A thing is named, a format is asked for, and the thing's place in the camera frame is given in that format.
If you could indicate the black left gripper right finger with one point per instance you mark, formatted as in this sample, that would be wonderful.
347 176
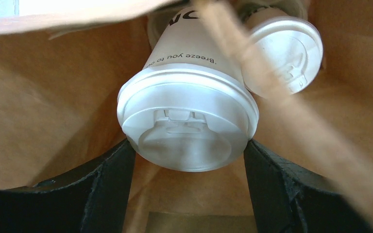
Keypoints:
288 198

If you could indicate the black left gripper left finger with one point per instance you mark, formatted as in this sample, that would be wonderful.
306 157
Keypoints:
91 198

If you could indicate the white cup lid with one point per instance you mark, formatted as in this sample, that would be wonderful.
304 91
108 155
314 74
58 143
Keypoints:
187 117
293 46

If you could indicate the brown paper bag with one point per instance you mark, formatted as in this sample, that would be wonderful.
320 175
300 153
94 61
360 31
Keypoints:
58 111

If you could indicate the white paper cup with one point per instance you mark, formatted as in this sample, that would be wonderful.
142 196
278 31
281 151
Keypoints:
180 37
263 14

